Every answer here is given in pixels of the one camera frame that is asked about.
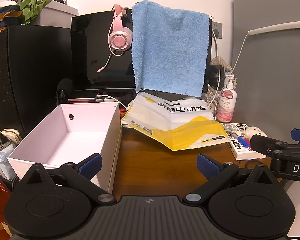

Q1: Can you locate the yellow white shopping bag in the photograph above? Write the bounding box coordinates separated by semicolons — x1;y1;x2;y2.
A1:
122;92;229;151

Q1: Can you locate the white plush toy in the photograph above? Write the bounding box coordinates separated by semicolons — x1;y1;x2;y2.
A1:
243;126;267;139

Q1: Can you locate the blue marker pen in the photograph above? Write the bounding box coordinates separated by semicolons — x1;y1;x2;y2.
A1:
236;137;250;148

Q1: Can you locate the white thick book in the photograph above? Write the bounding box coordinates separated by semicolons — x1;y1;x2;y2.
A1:
222;123;267;161

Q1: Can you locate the white open cardboard box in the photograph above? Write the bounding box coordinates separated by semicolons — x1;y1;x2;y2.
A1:
8;102;122;192

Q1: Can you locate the white pink lotion bottle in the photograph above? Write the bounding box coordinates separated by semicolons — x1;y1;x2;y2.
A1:
216;75;237;122

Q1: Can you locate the white desk lamp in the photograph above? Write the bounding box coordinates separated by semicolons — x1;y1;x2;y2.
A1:
231;20;300;73

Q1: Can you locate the black computer monitor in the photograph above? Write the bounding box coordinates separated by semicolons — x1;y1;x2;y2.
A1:
72;10;211;93

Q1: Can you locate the black computer tower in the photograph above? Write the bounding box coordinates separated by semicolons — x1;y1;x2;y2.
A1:
0;25;71;137

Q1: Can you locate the blue terry towel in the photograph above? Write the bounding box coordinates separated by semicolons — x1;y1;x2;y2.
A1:
132;1;210;97

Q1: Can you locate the pink cat-ear headset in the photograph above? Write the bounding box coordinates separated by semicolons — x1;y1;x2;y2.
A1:
97;4;133;73

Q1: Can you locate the grey storage box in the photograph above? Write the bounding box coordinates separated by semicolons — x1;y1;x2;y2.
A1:
30;0;78;29

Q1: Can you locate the woven rope basket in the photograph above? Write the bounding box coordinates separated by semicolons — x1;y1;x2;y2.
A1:
207;56;232;104

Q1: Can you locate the wall power outlet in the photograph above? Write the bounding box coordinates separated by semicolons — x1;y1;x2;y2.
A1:
212;21;223;39

